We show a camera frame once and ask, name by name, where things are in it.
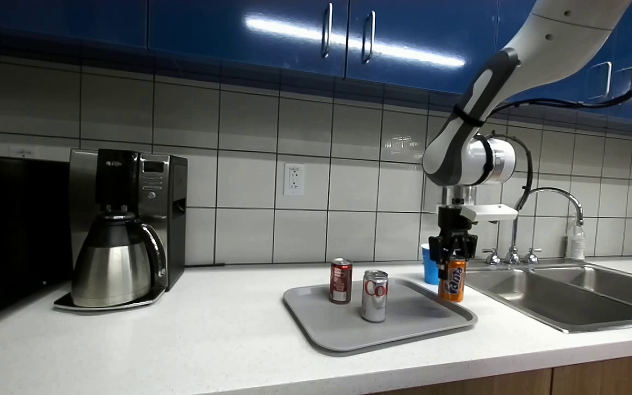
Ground wooden base cabinet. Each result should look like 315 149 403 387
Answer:
377 349 632 395

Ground blue plastic cup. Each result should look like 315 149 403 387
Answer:
421 243 444 288

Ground blue glossy wall cabinets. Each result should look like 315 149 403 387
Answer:
0 0 632 134

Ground black steel coffee maker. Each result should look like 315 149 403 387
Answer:
53 147 188 313

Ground black microwave oven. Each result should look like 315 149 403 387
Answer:
0 151 74 334

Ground gray plastic tray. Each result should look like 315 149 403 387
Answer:
281 277 478 355

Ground silver diet cola can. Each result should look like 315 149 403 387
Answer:
360 268 391 325

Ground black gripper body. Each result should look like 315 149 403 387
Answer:
436 203 478 256

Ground orange soda can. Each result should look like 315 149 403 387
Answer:
436 255 470 305

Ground stainless steel double sink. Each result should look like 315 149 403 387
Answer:
466 262 632 336

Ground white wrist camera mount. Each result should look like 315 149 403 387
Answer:
467 201 519 223

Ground chrome gooseneck faucet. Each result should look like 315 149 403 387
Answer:
509 184 587 266

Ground stainless steel coffee carafe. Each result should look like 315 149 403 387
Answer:
69 212 166 309

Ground dark red soda can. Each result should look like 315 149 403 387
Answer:
328 256 355 305

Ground white wall outlet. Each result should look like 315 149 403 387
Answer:
283 159 308 197

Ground metal cabinet door handle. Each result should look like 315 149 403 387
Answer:
360 9 377 65
320 0 336 61
590 59 614 100
617 64 632 97

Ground clear soap bottle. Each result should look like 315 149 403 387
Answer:
563 221 587 264

